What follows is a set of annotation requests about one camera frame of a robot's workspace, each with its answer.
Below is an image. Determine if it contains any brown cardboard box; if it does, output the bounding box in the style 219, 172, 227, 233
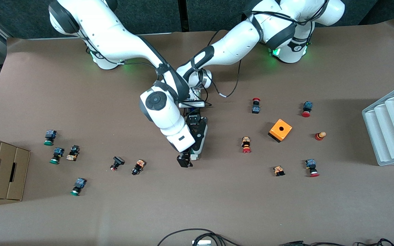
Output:
0, 134, 31, 201

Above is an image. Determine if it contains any orange button box with hole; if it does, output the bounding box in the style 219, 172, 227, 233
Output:
268, 119, 293, 143

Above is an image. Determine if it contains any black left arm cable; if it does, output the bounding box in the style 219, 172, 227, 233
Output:
212, 60, 242, 98

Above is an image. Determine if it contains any grey tray with white ridges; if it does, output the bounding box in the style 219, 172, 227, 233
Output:
362, 81, 394, 166

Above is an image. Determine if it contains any brown paper table cover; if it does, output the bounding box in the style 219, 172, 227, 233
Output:
0, 19, 394, 246

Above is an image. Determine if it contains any red emergency stop orange block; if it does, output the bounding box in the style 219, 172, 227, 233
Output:
241, 136, 252, 154

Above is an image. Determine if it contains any green mushroom button blue block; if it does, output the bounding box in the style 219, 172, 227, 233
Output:
44, 129, 57, 146
70, 177, 87, 196
50, 147, 65, 165

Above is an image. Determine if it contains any black cable loop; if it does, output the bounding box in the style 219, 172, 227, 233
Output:
157, 228, 244, 246

